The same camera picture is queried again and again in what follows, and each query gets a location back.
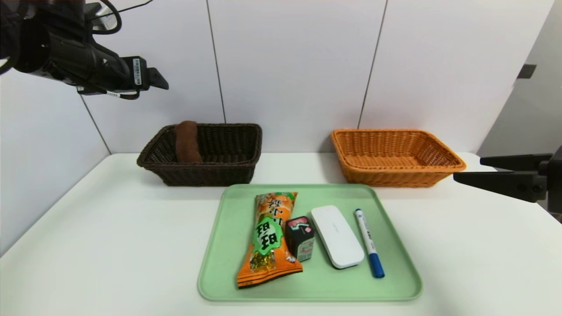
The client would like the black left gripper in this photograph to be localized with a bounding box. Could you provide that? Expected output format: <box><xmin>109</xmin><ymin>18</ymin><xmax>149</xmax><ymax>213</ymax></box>
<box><xmin>83</xmin><ymin>41</ymin><xmax>169</xmax><ymax>92</ymax></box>

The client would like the brown towel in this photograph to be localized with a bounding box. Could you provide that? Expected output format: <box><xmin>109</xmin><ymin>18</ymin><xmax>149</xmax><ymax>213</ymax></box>
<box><xmin>175</xmin><ymin>121</ymin><xmax>203</xmax><ymax>163</ymax></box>

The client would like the orange snack bag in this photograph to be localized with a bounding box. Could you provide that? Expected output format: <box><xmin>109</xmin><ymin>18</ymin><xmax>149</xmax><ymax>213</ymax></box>
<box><xmin>237</xmin><ymin>192</ymin><xmax>303</xmax><ymax>288</ymax></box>

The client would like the white rectangular case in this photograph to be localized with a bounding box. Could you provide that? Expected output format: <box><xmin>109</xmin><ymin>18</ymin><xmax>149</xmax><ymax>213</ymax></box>
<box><xmin>310</xmin><ymin>205</ymin><xmax>365</xmax><ymax>269</ymax></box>

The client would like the dark brown wicker basket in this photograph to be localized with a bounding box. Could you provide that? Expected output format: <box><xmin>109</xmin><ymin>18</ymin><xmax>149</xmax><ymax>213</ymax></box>
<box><xmin>137</xmin><ymin>123</ymin><xmax>263</xmax><ymax>187</ymax></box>

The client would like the orange wicker basket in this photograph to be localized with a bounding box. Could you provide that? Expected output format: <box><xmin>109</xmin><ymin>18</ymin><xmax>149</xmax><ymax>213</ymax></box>
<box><xmin>330</xmin><ymin>129</ymin><xmax>467</xmax><ymax>188</ymax></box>

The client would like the green plastic tray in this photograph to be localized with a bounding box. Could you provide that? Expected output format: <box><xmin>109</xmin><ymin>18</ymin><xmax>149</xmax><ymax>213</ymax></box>
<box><xmin>197</xmin><ymin>183</ymin><xmax>423</xmax><ymax>302</ymax></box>

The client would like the blue and white marker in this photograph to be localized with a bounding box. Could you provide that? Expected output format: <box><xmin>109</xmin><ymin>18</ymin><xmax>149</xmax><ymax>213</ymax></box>
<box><xmin>354</xmin><ymin>208</ymin><xmax>385</xmax><ymax>278</ymax></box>

